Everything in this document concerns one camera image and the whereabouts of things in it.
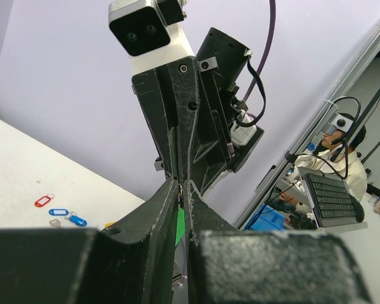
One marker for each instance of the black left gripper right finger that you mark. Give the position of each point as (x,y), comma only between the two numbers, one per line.
(226,265)

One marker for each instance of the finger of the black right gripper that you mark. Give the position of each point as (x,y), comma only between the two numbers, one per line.
(200,148)
(154,92)

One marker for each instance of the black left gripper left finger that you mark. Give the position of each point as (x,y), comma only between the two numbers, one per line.
(130,262)

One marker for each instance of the green key tag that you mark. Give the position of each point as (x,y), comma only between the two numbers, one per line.
(180,230)

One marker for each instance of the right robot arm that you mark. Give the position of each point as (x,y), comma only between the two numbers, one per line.
(227,57)

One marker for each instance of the yellow key tag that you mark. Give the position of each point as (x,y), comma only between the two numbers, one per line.
(108,224)

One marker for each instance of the blue storage bin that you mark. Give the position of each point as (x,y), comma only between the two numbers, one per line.
(265,219)

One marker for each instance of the blue tag key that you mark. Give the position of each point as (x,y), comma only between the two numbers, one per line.
(76,220)

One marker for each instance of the red key tag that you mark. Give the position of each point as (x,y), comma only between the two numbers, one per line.
(44,200)

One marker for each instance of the black keyboard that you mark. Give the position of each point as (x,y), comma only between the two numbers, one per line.
(332,208)

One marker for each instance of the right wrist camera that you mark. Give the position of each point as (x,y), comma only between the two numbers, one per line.
(150,32)

